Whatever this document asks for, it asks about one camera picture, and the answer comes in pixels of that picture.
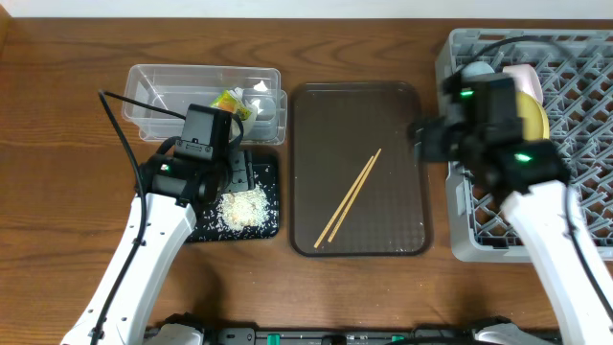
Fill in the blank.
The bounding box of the brown serving tray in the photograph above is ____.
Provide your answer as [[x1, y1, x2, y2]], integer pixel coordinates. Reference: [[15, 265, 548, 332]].
[[290, 81, 432, 257]]

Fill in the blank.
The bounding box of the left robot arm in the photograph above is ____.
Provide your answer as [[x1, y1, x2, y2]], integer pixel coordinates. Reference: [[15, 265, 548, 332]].
[[62, 138, 255, 344]]

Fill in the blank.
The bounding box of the yellow plate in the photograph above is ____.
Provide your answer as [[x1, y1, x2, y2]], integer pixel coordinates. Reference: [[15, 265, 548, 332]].
[[515, 91, 550, 141]]

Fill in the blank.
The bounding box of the black waste tray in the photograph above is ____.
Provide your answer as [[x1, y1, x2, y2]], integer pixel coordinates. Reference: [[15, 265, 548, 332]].
[[186, 153, 281, 242]]

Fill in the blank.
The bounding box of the wooden chopstick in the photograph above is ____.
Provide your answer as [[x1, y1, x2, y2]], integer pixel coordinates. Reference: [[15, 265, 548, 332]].
[[328, 149, 381, 242], [313, 156, 374, 249]]

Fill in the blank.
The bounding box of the light blue bowl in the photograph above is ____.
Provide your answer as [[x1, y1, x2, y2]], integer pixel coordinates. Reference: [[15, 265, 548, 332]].
[[461, 61, 494, 78]]

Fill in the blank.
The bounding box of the clear plastic waste bin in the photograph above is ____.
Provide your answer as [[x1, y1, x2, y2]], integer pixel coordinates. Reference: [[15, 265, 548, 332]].
[[124, 64, 287, 146]]

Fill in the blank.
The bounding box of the green snack wrapper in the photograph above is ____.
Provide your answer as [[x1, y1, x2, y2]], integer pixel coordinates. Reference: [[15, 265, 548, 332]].
[[210, 87, 254, 121]]

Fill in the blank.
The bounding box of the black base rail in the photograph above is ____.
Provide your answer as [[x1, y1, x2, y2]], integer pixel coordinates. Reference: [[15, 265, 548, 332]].
[[143, 326, 561, 345]]

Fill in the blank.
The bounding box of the rice leftovers pile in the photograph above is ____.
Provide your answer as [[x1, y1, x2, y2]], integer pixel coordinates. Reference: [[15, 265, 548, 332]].
[[216, 184, 271, 232]]

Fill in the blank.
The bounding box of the grey dishwasher rack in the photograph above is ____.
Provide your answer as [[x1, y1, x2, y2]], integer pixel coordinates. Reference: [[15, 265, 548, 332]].
[[435, 29, 612, 263]]

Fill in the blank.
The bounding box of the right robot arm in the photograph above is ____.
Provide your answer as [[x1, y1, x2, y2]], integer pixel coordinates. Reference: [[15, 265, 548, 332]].
[[408, 117, 612, 344]]

